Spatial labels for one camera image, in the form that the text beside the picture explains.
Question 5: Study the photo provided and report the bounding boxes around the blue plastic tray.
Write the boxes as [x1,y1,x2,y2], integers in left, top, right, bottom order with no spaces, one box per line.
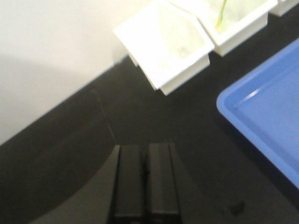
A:
[216,40,299,186]

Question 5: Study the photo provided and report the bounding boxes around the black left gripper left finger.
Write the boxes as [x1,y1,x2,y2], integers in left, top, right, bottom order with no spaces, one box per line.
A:
[30,144,147,224]

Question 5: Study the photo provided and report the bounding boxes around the white right storage bin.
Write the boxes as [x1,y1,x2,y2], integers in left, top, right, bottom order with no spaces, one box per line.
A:
[270,0,299,17]

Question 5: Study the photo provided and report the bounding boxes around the white left storage bin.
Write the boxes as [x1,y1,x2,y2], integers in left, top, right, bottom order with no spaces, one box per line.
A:
[114,0,214,96]

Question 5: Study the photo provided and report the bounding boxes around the white storage bin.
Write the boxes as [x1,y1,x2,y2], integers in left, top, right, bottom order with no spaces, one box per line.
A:
[114,0,214,96]
[170,0,278,56]
[270,0,299,17]

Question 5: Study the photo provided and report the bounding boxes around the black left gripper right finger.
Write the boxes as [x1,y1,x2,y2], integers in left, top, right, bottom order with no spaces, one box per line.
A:
[146,143,182,224]

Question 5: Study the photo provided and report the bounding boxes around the white middle storage bin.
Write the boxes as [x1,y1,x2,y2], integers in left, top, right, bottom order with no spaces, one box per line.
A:
[170,0,278,56]

